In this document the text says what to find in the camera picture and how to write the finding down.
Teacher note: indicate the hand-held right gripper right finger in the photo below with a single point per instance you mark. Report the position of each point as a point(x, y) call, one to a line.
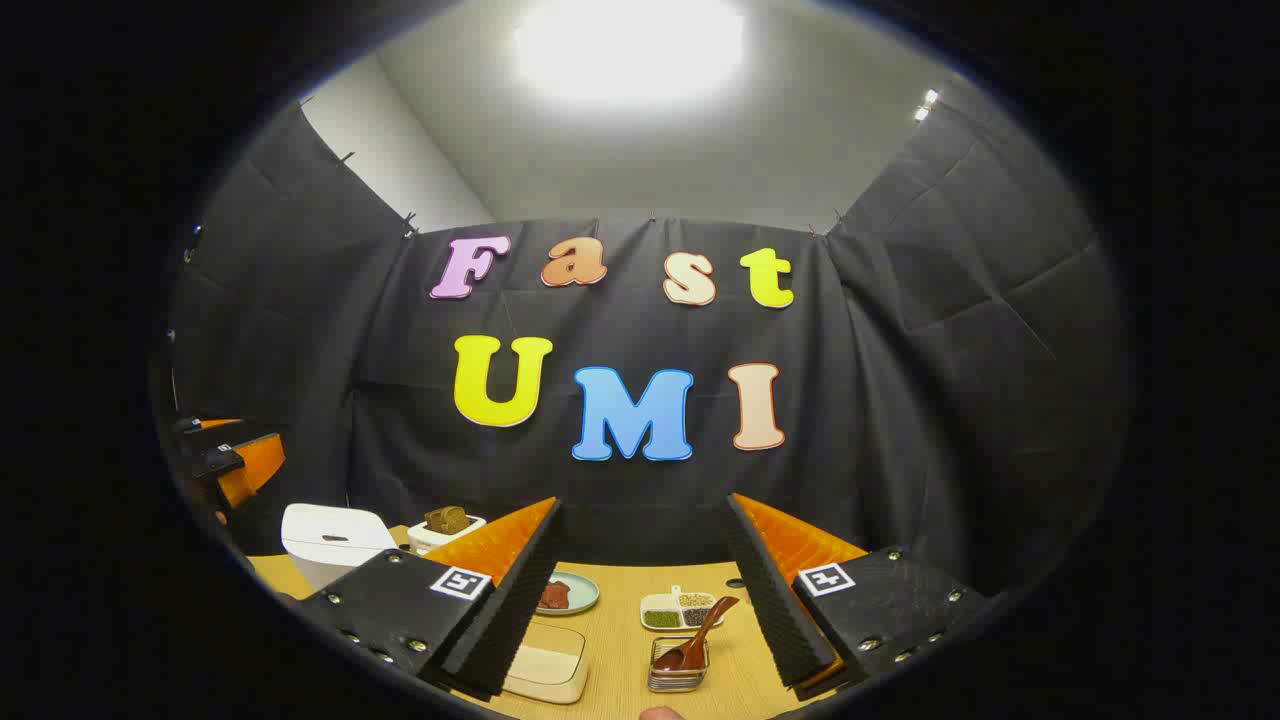
point(765, 600)

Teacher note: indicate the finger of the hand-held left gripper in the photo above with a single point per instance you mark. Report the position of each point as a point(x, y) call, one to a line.
point(210, 427)
point(245, 465)

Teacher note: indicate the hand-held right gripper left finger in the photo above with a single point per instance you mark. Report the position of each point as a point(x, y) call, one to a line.
point(520, 590)

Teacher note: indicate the brown wooden spoon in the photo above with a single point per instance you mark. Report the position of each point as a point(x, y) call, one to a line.
point(700, 630)

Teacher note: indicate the clear box of rice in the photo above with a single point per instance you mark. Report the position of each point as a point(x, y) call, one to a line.
point(550, 665)

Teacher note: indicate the white rice cooker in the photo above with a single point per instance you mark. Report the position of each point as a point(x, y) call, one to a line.
point(335, 545)

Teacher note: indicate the red meat slice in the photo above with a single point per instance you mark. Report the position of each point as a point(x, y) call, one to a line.
point(555, 596)

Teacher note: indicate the pale green plate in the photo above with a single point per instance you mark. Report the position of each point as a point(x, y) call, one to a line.
point(585, 595)

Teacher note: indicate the brown bread slice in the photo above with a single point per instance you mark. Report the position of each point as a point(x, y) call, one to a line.
point(446, 520)

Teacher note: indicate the white toaster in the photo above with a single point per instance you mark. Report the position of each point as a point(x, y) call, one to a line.
point(430, 540)

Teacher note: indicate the white divided bean dish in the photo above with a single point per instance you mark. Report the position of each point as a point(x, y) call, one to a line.
point(662, 610)

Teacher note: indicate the black backdrop cloth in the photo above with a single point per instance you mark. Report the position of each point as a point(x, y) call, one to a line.
point(900, 400)

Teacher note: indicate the small ceiling spotlight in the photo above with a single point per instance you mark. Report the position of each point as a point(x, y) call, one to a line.
point(925, 105)

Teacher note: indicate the bright ceiling light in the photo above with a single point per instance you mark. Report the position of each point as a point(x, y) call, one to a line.
point(630, 45)

